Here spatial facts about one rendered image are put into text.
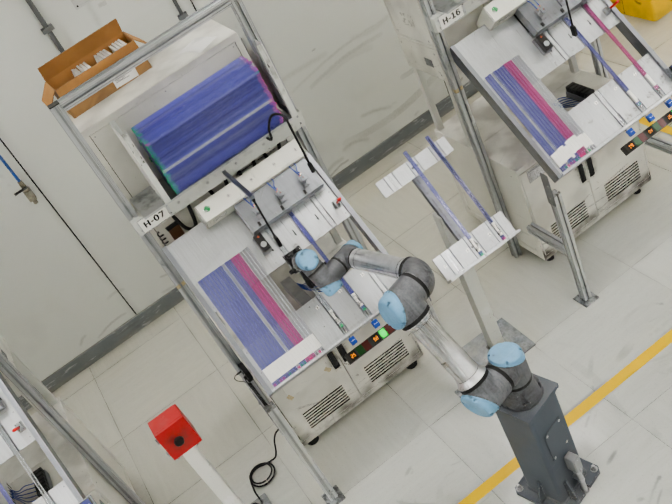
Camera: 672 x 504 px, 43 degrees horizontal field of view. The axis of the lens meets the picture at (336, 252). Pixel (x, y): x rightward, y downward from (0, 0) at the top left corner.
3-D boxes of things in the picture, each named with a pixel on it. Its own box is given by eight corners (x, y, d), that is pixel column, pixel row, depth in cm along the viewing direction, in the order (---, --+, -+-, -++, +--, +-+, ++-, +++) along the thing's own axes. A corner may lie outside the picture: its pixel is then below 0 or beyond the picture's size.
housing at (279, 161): (307, 165, 351) (307, 152, 338) (209, 233, 342) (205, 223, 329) (296, 150, 353) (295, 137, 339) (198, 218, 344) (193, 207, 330)
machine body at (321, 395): (428, 363, 400) (382, 270, 363) (308, 455, 387) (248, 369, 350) (360, 301, 451) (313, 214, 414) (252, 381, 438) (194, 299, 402)
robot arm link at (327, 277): (353, 275, 304) (331, 253, 303) (333, 296, 300) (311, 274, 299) (345, 279, 312) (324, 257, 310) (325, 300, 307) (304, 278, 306)
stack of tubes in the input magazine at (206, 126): (286, 120, 328) (255, 61, 312) (176, 195, 319) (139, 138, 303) (272, 111, 338) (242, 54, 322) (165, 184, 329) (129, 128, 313)
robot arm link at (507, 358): (538, 368, 289) (528, 342, 281) (516, 398, 283) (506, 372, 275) (509, 357, 297) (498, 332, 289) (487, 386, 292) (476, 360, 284)
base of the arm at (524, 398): (551, 385, 294) (544, 366, 288) (527, 417, 288) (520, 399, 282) (515, 371, 304) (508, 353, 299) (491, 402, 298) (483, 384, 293)
